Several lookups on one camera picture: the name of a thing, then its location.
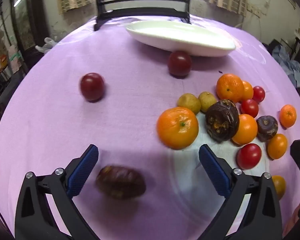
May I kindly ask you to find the large orange mandarin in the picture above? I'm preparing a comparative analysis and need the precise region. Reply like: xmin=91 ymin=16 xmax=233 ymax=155
xmin=216 ymin=74 xmax=245 ymax=103
xmin=157 ymin=107 xmax=199 ymax=150

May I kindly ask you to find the brown water chestnut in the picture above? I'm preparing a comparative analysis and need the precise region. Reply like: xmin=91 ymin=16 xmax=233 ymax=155
xmin=95 ymin=165 xmax=147 ymax=200

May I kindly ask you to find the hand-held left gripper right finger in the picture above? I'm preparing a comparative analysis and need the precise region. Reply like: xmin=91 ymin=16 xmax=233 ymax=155
xmin=197 ymin=144 xmax=283 ymax=240

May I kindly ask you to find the small dark water chestnut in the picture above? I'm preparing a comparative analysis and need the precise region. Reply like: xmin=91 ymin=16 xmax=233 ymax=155
xmin=256 ymin=115 xmax=279 ymax=142

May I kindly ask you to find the purple printed tablecloth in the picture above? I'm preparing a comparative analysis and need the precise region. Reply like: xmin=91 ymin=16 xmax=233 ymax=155
xmin=0 ymin=15 xmax=300 ymax=240

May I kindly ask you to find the white plastic bag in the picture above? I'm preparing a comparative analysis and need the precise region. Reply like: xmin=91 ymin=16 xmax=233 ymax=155
xmin=35 ymin=37 xmax=58 ymax=54

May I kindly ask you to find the greenish orange small citrus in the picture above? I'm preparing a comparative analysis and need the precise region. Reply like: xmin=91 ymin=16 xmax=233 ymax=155
xmin=271 ymin=175 xmax=287 ymax=200

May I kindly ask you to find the yellow-brown longan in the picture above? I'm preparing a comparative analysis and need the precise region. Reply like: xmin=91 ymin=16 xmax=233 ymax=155
xmin=199 ymin=91 xmax=217 ymax=113
xmin=177 ymin=93 xmax=202 ymax=114

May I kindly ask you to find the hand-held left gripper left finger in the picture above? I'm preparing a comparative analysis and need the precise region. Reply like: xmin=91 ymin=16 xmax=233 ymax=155
xmin=15 ymin=144 xmax=100 ymax=240

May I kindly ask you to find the large dark water chestnut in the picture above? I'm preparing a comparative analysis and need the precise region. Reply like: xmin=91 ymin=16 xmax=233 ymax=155
xmin=205 ymin=99 xmax=240 ymax=143

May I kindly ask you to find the dark wooden cabinet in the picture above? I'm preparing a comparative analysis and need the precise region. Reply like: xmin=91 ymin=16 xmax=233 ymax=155
xmin=10 ymin=0 xmax=50 ymax=53

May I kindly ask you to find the small orange mandarin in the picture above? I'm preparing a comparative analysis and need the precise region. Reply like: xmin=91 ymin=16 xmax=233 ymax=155
xmin=279 ymin=104 xmax=297 ymax=128

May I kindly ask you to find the red cherry tomato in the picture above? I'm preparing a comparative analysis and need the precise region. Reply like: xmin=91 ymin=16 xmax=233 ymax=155
xmin=237 ymin=143 xmax=262 ymax=170
xmin=252 ymin=86 xmax=266 ymax=103
xmin=240 ymin=99 xmax=259 ymax=118

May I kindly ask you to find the black framed painted table screen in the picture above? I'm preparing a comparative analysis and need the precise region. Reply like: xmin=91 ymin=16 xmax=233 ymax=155
xmin=94 ymin=0 xmax=193 ymax=32

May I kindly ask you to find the blue clothing pile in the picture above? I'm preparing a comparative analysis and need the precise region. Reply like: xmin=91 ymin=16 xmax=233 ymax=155
xmin=272 ymin=39 xmax=300 ymax=88

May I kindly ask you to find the dark red plum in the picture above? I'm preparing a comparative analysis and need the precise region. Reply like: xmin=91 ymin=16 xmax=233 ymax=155
xmin=168 ymin=50 xmax=192 ymax=78
xmin=80 ymin=72 xmax=105 ymax=102

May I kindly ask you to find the white oval plate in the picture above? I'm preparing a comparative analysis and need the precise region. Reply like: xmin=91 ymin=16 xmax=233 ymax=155
xmin=126 ymin=21 xmax=237 ymax=57

